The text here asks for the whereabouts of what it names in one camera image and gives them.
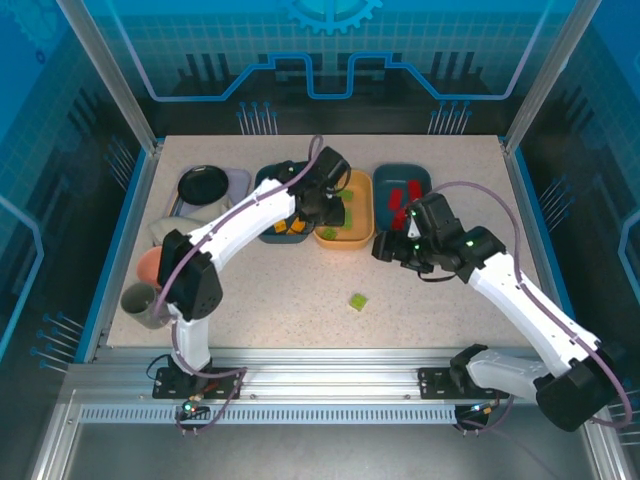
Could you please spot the large yellow lego brick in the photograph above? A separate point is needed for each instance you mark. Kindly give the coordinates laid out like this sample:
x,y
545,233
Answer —
x,y
299,227

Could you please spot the red four-stud lego brick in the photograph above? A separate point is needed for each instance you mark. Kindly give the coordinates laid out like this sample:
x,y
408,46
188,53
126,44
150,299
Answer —
x,y
404,214

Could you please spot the yellow four-stud lego brick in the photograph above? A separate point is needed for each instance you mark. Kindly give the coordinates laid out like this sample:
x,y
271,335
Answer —
x,y
280,228

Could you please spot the long red lego brick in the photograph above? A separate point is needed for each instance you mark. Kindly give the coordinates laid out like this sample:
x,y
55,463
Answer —
x,y
414,191

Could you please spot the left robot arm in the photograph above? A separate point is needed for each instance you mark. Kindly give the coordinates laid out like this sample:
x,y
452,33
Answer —
x,y
250,220

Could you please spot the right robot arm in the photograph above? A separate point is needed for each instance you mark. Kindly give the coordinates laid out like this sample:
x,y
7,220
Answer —
x,y
525,310

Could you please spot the orange plastic container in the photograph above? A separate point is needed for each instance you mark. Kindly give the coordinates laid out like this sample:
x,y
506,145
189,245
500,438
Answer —
x,y
362,210

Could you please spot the teal plastic container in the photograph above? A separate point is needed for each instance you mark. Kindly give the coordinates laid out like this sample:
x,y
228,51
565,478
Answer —
x,y
390,175
267,175

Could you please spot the lavender plastic tray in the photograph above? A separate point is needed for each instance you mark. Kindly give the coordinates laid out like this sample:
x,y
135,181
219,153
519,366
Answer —
x,y
240,180

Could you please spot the blue table side border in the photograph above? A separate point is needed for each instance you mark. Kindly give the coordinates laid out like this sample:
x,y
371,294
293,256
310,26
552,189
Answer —
x,y
549,250
125,225

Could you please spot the black round plate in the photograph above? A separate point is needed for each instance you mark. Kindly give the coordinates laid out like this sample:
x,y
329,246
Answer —
x,y
202,185

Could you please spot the beige cloth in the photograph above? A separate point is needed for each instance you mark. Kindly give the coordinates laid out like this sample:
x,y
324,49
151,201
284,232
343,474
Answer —
x,y
170,225

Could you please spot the salmon round bowl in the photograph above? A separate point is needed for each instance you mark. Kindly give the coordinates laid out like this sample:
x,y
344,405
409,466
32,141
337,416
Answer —
x,y
149,267

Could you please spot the grey cup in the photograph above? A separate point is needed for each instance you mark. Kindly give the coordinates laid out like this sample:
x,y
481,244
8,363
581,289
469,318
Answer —
x,y
137,300

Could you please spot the aluminium side rail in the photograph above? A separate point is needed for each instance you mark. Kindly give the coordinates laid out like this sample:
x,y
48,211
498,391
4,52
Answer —
x,y
135,225
535,250

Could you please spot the aluminium front rail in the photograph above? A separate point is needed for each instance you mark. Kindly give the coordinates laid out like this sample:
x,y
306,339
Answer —
x,y
325,370

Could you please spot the aluminium frame post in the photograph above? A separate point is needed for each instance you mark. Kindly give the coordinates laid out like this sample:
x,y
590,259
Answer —
x,y
113,75
542,75

